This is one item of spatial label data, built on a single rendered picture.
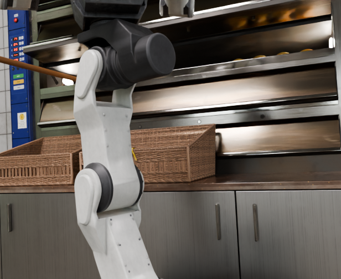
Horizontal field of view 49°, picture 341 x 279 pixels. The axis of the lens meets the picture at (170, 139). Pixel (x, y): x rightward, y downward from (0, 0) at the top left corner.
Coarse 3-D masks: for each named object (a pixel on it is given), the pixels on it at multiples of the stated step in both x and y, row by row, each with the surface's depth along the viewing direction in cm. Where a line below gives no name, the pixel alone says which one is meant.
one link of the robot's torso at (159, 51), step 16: (96, 32) 107; (112, 32) 102; (128, 32) 98; (144, 32) 105; (128, 48) 98; (144, 48) 95; (160, 48) 98; (112, 64) 103; (128, 64) 100; (144, 64) 97; (160, 64) 98; (128, 80) 105; (144, 80) 105
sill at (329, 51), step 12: (324, 48) 184; (240, 60) 200; (252, 60) 197; (264, 60) 195; (276, 60) 192; (288, 60) 190; (180, 72) 212; (192, 72) 210; (204, 72) 207; (72, 84) 240
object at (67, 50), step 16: (272, 0) 179; (288, 0) 176; (304, 0) 175; (320, 0) 175; (208, 16) 191; (224, 16) 190; (240, 16) 190; (256, 16) 190; (272, 16) 190; (288, 16) 190; (304, 16) 190; (160, 32) 208; (176, 32) 208; (192, 32) 208; (208, 32) 208; (32, 48) 234; (48, 48) 230; (64, 48) 230; (80, 48) 230
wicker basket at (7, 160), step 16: (32, 144) 233; (48, 144) 239; (64, 144) 235; (80, 144) 230; (0, 160) 195; (16, 160) 192; (32, 160) 189; (48, 160) 185; (64, 160) 182; (0, 176) 196; (16, 176) 192; (32, 176) 188; (48, 176) 185; (64, 176) 181
